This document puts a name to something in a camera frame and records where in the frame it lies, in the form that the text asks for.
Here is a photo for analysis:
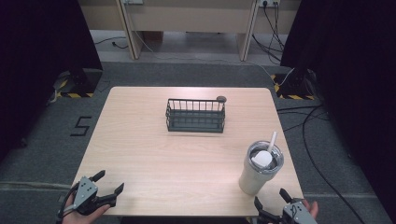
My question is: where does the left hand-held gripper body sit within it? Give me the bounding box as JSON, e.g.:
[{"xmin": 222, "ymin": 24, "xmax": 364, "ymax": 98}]
[{"xmin": 72, "ymin": 175, "xmax": 118, "ymax": 217}]

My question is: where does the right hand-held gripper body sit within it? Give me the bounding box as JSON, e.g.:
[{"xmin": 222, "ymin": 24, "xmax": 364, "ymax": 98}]
[{"xmin": 259, "ymin": 199, "xmax": 318, "ymax": 224}]

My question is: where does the white tumbler cup with straw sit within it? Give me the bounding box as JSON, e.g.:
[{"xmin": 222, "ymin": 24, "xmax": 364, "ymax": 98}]
[{"xmin": 238, "ymin": 131, "xmax": 285, "ymax": 196}]

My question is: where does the dark wire basket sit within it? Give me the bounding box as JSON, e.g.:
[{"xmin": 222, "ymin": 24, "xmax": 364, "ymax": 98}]
[{"xmin": 164, "ymin": 98, "xmax": 226, "ymax": 134}]

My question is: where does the person's right hand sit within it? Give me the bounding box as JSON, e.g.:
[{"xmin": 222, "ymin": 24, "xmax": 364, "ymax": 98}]
[{"xmin": 301, "ymin": 199, "xmax": 319, "ymax": 220}]

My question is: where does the person's left hand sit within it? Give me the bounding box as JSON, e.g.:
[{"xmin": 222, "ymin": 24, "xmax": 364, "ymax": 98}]
[{"xmin": 61, "ymin": 194, "xmax": 111, "ymax": 224}]

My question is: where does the wooden desk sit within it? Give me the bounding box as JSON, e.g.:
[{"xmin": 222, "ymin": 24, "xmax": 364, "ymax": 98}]
[{"xmin": 72, "ymin": 86, "xmax": 304, "ymax": 217}]

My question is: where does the stand base with hazard stripes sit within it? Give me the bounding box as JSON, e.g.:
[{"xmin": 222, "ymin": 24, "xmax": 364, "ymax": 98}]
[
  {"xmin": 270, "ymin": 68, "xmax": 316, "ymax": 101},
  {"xmin": 53, "ymin": 68, "xmax": 105, "ymax": 99}
]

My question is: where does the black curtain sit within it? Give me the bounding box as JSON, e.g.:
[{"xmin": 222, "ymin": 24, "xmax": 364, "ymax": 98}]
[
  {"xmin": 279, "ymin": 0, "xmax": 396, "ymax": 216},
  {"xmin": 0, "ymin": 0, "xmax": 104, "ymax": 162}
]

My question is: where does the beige wooden bench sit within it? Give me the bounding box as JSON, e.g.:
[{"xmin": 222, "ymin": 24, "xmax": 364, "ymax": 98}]
[{"xmin": 78, "ymin": 0, "xmax": 303, "ymax": 62}]

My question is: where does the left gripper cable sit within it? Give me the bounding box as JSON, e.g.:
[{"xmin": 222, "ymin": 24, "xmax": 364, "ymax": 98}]
[{"xmin": 56, "ymin": 182, "xmax": 80, "ymax": 222}]

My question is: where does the black floor cable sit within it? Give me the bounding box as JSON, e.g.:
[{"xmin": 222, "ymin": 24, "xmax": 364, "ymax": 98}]
[{"xmin": 276, "ymin": 104, "xmax": 367, "ymax": 224}]

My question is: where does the black cable bundle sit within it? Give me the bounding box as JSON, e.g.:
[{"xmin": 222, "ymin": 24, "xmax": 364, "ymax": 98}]
[{"xmin": 251, "ymin": 1, "xmax": 286, "ymax": 63}]

